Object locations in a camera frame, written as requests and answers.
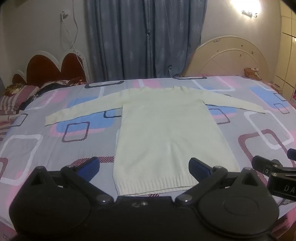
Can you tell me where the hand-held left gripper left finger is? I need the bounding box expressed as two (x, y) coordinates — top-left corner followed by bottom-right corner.
(30, 157), (114, 206)

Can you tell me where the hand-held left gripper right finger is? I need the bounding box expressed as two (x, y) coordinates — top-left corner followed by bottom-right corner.
(175, 158), (264, 206)

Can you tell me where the cream knit sweater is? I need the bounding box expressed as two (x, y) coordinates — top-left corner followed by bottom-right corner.
(44, 86), (266, 197)

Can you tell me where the patterned grey pink bed sheet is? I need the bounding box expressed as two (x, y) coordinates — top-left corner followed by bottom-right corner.
(0, 75), (296, 241)

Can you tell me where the floral pillow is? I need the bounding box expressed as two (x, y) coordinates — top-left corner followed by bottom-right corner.
(38, 77), (87, 90)

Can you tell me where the dark cloth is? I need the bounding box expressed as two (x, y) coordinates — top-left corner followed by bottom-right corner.
(19, 82), (70, 110)

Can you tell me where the cream wardrobe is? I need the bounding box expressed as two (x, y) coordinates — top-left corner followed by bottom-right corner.
(271, 0), (296, 102)

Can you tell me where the striped pink pillow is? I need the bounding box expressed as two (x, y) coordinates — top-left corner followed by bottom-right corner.
(0, 84), (40, 115)

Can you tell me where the red heart-shaped headboard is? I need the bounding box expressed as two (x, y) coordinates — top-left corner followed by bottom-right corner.
(12, 50), (91, 87)

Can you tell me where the cream rounded headboard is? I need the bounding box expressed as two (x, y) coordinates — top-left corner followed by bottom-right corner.
(183, 35), (270, 80)

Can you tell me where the blue grey curtain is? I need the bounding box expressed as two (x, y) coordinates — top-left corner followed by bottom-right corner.
(86, 0), (208, 81)

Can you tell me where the white charger cable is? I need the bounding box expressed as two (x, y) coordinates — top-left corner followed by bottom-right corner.
(60, 10), (84, 70)

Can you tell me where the wall lamp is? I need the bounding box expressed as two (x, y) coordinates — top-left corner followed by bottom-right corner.
(242, 9), (258, 18)

